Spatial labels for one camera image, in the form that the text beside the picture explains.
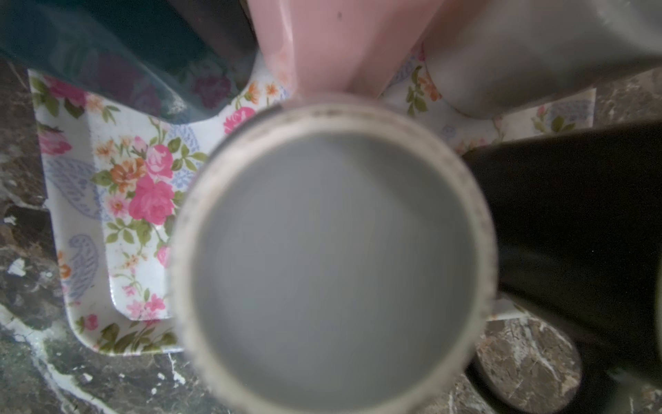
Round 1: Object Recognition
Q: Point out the grey mug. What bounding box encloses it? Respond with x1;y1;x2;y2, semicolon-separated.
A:
167;96;498;413

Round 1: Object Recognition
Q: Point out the pink faceted mug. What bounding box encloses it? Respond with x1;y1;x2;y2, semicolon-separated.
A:
248;0;443;98

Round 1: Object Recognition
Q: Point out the dark teal mug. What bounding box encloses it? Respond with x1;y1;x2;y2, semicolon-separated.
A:
1;1;258;124

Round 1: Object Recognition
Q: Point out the white mug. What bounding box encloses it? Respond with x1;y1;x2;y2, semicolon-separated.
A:
423;1;661;119

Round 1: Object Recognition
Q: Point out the black mug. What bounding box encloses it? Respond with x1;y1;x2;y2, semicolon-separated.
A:
463;121;661;386

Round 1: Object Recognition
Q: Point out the floral rectangular tray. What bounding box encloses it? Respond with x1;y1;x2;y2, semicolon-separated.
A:
28;46;598;357

